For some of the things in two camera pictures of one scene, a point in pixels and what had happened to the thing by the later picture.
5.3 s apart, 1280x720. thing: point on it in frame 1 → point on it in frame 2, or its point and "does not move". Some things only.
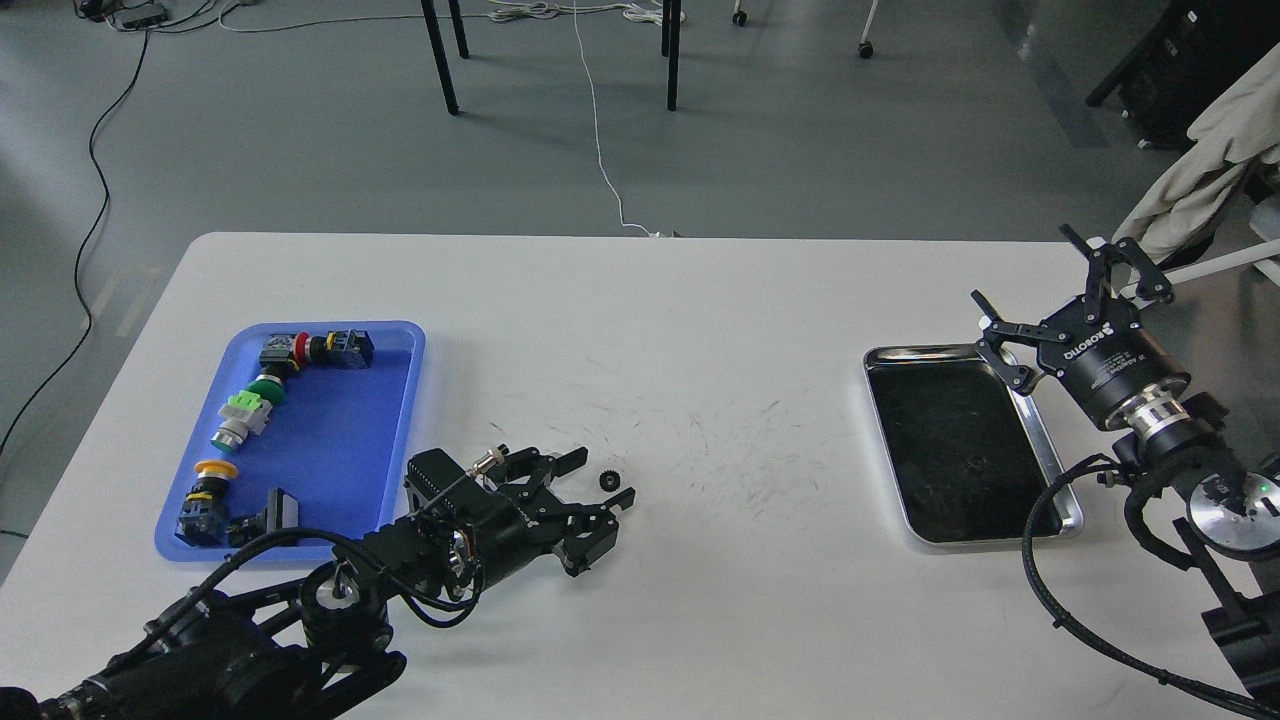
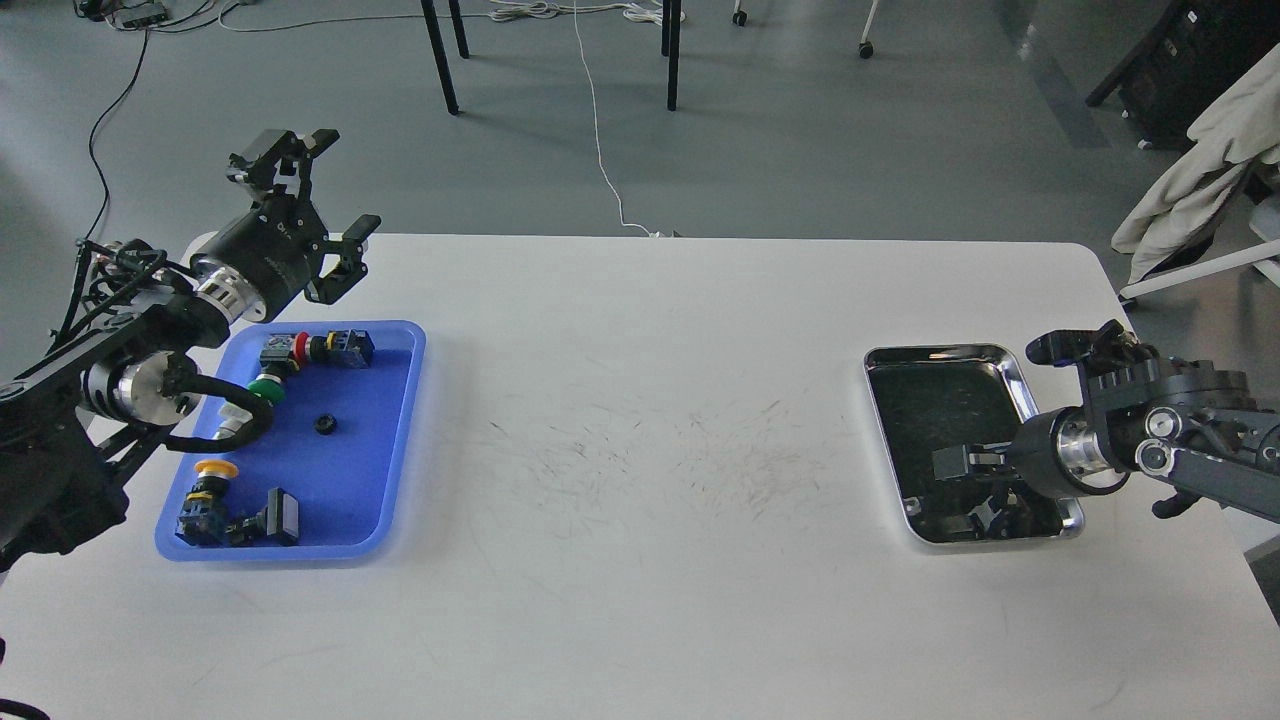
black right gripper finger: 996,331 → 957,461
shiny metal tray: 965,456 does not move
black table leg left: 440,49 does not move
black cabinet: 1195,47 does not move
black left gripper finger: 590,531 → 350,267
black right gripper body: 1105,359 → 1036,457
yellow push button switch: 202,519 does not move
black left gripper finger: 530,463 → 293,152
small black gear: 609,480 → 325,424
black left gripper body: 507,528 → 271,247
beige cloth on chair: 1242,125 does not move
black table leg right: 670,45 does not move
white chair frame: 1265,222 does not move
